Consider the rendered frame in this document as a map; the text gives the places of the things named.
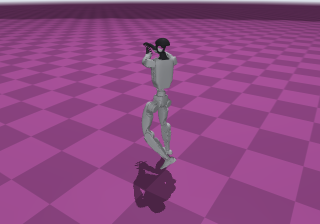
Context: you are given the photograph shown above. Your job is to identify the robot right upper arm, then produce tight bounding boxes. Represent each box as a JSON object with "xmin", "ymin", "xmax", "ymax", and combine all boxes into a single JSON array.
[{"xmin": 167, "ymin": 54, "xmax": 178, "ymax": 66}]

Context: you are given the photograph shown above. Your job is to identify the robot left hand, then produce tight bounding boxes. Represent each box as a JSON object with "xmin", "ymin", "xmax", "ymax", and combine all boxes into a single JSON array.
[{"xmin": 146, "ymin": 46, "xmax": 153, "ymax": 54}]

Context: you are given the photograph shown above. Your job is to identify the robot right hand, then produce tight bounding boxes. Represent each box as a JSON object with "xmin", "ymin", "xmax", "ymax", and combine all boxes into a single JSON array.
[{"xmin": 143, "ymin": 42, "xmax": 156, "ymax": 51}]

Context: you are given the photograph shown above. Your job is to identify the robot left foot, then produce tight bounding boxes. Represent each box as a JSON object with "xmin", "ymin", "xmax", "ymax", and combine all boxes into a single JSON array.
[{"xmin": 160, "ymin": 157, "xmax": 176, "ymax": 170}]

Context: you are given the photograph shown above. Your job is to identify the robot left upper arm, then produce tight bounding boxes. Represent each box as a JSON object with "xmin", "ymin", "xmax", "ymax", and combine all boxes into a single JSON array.
[{"xmin": 142, "ymin": 58, "xmax": 156, "ymax": 68}]

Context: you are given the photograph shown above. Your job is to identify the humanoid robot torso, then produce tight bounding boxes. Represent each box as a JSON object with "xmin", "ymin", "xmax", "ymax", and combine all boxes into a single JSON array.
[{"xmin": 151, "ymin": 55, "xmax": 174, "ymax": 108}]

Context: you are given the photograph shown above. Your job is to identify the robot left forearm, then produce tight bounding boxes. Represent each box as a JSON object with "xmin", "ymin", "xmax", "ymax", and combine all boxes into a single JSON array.
[{"xmin": 142, "ymin": 52, "xmax": 152, "ymax": 62}]

